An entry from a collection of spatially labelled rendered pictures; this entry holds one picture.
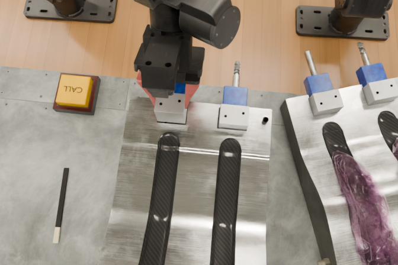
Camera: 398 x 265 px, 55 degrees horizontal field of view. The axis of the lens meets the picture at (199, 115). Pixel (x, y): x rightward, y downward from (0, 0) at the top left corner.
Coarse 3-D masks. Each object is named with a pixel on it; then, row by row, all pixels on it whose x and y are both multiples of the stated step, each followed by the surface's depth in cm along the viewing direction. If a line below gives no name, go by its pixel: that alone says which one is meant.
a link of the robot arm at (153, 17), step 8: (160, 8) 50; (168, 8) 50; (152, 16) 52; (160, 16) 51; (168, 16) 51; (176, 16) 51; (152, 24) 53; (160, 24) 52; (168, 24) 52; (176, 24) 52; (168, 32) 53
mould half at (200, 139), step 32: (128, 128) 67; (160, 128) 67; (192, 128) 67; (256, 128) 67; (128, 160) 66; (192, 160) 66; (256, 160) 66; (128, 192) 65; (192, 192) 65; (256, 192) 65; (128, 224) 63; (192, 224) 63; (256, 224) 63; (128, 256) 59; (192, 256) 60; (256, 256) 60
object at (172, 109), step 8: (176, 88) 66; (184, 88) 66; (176, 96) 64; (184, 96) 64; (160, 104) 64; (168, 104) 63; (176, 104) 63; (184, 104) 63; (160, 112) 63; (168, 112) 63; (176, 112) 63; (184, 112) 64; (160, 120) 67; (168, 120) 67; (176, 120) 66; (184, 120) 66
